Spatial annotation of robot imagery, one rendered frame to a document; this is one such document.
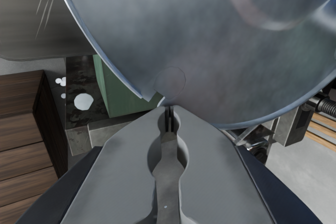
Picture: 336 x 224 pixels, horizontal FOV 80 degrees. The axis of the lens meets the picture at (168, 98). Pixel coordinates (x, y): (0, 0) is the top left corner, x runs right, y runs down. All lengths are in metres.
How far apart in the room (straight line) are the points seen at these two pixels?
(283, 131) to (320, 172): 1.55
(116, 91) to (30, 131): 0.41
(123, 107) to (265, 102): 0.18
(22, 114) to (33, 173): 0.20
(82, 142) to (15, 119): 0.32
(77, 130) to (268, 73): 0.26
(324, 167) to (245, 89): 1.68
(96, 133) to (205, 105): 0.19
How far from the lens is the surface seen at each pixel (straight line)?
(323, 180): 1.88
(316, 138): 1.36
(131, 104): 0.29
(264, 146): 0.21
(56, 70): 0.94
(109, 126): 0.30
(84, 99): 0.27
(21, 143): 0.67
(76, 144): 0.34
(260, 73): 0.18
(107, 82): 0.27
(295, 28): 0.19
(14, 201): 0.82
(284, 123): 0.32
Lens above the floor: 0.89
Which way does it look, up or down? 54 degrees down
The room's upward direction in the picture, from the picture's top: 137 degrees clockwise
